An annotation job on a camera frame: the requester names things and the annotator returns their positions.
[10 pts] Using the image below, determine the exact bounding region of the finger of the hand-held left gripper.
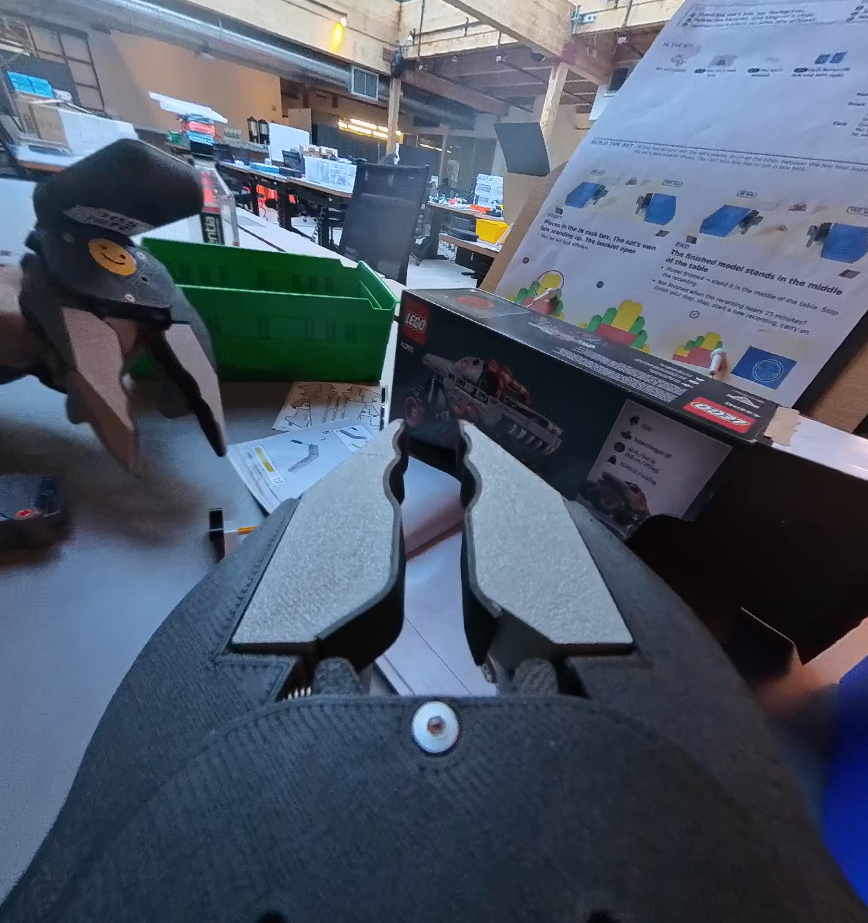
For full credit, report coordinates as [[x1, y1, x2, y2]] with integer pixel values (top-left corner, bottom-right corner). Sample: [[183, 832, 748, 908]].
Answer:
[[149, 321, 229, 459], [62, 306, 148, 478]]

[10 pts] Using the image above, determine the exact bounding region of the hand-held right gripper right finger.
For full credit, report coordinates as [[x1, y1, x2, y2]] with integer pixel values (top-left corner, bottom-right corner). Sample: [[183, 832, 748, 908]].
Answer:
[[457, 420, 635, 682]]

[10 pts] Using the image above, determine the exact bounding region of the white instruction booklet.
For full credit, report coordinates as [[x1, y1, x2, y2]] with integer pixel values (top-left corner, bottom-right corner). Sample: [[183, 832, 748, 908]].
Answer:
[[228, 417, 500, 697]]

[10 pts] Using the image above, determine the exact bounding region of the grey black beam yellow axle assembly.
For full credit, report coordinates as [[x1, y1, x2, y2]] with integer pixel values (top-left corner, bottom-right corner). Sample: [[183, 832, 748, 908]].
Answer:
[[206, 507, 259, 561]]

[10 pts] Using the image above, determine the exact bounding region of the blue plastic bin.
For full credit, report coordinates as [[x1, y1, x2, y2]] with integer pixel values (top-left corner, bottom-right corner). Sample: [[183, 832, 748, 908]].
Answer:
[[819, 624, 868, 923]]

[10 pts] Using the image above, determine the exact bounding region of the black tilted screen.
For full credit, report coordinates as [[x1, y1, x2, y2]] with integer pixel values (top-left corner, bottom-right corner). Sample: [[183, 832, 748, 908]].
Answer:
[[493, 121, 552, 178]]

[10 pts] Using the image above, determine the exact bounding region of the large printed instruction poster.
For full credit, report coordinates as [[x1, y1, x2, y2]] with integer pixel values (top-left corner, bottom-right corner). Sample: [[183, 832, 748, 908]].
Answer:
[[495, 0, 868, 408]]

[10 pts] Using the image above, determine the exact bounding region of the long background workbench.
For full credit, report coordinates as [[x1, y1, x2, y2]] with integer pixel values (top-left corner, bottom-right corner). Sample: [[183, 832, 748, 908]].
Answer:
[[217, 160, 355, 235]]

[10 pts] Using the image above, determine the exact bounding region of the stack of white cardboard boxes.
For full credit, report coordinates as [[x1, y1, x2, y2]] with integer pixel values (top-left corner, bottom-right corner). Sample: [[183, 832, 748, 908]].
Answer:
[[26, 101, 140, 161]]

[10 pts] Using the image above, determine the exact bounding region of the silver ventilation duct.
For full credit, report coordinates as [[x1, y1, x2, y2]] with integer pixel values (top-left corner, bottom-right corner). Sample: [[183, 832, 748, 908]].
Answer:
[[66, 0, 406, 109]]

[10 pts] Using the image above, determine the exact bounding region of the black cardboard box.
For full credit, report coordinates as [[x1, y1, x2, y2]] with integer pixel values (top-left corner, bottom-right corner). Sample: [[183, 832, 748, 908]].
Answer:
[[621, 440, 868, 668]]

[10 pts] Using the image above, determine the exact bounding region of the person's left forearm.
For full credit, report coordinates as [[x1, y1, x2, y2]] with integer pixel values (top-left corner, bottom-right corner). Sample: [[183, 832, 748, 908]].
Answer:
[[0, 357, 63, 398]]

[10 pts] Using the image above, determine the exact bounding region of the black toy truck set box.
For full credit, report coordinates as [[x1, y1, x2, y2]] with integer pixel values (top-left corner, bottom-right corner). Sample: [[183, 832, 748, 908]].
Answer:
[[387, 287, 779, 538]]

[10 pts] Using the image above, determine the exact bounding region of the black office chair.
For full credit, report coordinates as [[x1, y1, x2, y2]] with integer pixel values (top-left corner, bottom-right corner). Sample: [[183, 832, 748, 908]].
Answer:
[[336, 162, 432, 286]]

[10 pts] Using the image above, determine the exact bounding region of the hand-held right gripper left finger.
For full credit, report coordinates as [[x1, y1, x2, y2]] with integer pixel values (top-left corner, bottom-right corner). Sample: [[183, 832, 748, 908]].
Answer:
[[228, 420, 409, 675]]

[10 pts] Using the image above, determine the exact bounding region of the green plastic bin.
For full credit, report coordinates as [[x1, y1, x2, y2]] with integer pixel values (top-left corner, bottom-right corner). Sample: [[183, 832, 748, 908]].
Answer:
[[134, 238, 399, 383]]

